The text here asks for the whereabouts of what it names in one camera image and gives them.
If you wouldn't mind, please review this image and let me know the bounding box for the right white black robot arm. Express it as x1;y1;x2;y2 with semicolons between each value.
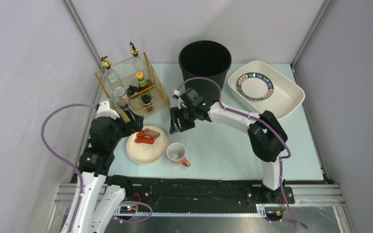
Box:
170;88;288;191

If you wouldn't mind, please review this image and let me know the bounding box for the brown meat piece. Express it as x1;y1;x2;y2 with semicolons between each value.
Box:
136;129;160;140

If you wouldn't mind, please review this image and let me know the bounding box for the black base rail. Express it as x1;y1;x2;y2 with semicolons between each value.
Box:
104;175;282;214

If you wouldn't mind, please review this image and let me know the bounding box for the yellow cap sauce bottle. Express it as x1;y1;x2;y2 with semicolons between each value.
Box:
136;71;151;96

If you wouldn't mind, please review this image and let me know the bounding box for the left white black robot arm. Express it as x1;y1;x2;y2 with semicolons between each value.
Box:
61;108;144;233

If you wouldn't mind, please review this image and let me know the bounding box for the cream round plate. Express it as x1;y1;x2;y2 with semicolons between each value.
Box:
126;126;169;165

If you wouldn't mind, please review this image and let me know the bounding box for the pink ceramic mug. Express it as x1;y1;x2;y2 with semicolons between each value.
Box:
166;143;191;167

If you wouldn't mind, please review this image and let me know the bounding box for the black cap pepper jar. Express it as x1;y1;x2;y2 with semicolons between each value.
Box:
141;94;153;112

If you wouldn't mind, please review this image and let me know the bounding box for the white rectangular basin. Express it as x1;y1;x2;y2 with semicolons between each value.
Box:
227;61;305;120

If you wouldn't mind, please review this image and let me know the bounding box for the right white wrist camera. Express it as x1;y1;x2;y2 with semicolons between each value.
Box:
173;89;186;109

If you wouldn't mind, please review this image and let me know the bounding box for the black lid spice jar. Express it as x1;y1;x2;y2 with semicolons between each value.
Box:
126;85;143;112

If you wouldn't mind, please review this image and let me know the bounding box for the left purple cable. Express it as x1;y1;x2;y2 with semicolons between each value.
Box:
41;103;153;233

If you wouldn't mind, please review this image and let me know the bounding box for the red sausage on cream plate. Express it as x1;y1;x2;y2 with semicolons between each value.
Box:
135;137;154;144

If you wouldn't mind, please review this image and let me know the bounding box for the patterned rim white plate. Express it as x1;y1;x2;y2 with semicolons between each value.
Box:
236;72;274;101

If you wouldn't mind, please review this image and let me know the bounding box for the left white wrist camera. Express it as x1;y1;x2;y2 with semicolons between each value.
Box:
95;100;120;119

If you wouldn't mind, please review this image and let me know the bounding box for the brown cap small bottle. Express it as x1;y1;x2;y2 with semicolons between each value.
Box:
118;98;131;122

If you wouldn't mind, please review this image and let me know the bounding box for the glass oil bottle gold spout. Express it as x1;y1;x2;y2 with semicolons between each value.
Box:
101;56;122;98

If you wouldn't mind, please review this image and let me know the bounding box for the silver lid spice jar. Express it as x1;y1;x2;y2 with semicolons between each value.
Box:
113;86;128;109

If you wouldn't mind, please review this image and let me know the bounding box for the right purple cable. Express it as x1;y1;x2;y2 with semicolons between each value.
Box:
176;77;309;230

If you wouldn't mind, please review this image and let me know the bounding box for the purple cable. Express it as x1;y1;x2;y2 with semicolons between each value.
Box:
176;77;309;230
41;103;153;233

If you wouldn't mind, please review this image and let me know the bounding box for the black plastic trash bin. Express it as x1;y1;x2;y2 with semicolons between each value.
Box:
178;40;232;101

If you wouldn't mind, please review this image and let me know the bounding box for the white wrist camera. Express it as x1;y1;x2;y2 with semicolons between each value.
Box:
95;100;120;119
173;89;186;109

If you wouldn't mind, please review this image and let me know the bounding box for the yellow wire mesh rack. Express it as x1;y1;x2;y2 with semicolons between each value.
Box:
95;52;170;121

